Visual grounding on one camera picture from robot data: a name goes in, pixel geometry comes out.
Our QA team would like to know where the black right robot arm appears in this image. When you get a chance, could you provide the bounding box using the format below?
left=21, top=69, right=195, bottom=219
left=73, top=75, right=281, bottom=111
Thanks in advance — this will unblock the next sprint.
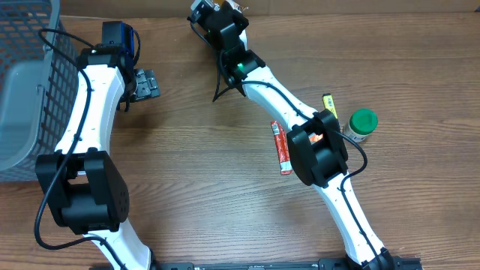
left=190, top=1, right=396, bottom=269

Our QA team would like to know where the grey plastic mesh basket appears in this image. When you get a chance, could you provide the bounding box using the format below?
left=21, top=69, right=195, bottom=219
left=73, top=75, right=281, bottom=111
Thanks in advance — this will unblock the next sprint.
left=1, top=0, right=78, bottom=182

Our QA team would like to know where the brown transparent snack bag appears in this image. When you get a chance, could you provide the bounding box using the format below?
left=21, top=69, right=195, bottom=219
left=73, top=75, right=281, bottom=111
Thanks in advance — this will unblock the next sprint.
left=220, top=0, right=248, bottom=14

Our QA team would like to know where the green lid jar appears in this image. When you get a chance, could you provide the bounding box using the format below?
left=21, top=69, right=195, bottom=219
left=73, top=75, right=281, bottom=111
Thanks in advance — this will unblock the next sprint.
left=343, top=108, right=379, bottom=143

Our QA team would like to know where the yellow highlighter black cap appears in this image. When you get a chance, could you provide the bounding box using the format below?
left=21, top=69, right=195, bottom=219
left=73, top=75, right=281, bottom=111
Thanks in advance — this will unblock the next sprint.
left=322, top=93, right=338, bottom=119

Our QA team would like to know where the orange snack packet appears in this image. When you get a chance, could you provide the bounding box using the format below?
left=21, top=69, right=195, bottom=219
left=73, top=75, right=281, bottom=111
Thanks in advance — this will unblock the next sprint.
left=308, top=133, right=323, bottom=144

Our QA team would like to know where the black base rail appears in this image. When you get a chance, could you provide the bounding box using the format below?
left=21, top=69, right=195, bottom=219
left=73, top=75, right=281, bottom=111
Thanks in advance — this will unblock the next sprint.
left=89, top=254, right=424, bottom=270

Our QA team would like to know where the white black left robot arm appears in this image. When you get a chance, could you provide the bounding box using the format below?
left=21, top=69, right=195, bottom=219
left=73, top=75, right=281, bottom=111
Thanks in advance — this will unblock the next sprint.
left=34, top=21, right=161, bottom=269

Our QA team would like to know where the red snack bar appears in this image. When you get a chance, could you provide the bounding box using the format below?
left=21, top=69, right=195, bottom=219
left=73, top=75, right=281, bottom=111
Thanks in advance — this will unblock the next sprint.
left=271, top=121, right=293, bottom=176

